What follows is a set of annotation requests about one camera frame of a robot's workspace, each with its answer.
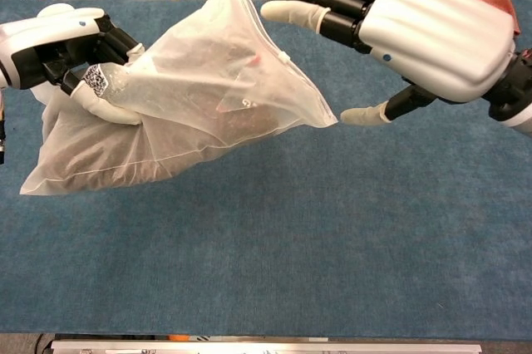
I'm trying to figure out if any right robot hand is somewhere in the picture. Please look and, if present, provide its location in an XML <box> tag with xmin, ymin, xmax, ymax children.
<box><xmin>260</xmin><ymin>0</ymin><xmax>517</xmax><ymax>127</ymax></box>

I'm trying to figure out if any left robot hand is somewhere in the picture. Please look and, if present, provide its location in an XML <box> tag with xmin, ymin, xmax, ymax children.
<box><xmin>0</xmin><ymin>7</ymin><xmax>145</xmax><ymax>126</ymax></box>

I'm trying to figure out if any translucent white zip bag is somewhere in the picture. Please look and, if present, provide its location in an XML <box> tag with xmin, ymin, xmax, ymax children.
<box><xmin>19</xmin><ymin>0</ymin><xmax>339</xmax><ymax>196</ymax></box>

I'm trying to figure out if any folded brown cloth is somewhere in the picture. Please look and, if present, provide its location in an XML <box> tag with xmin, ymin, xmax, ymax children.
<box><xmin>477</xmin><ymin>0</ymin><xmax>523</xmax><ymax>37</ymax></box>

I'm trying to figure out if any blue felt table mat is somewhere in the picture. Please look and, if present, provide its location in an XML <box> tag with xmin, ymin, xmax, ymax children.
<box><xmin>0</xmin><ymin>0</ymin><xmax>532</xmax><ymax>336</ymax></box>

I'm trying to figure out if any aluminium rail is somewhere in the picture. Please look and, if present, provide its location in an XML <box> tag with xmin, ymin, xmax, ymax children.
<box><xmin>49</xmin><ymin>339</ymin><xmax>483</xmax><ymax>354</ymax></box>

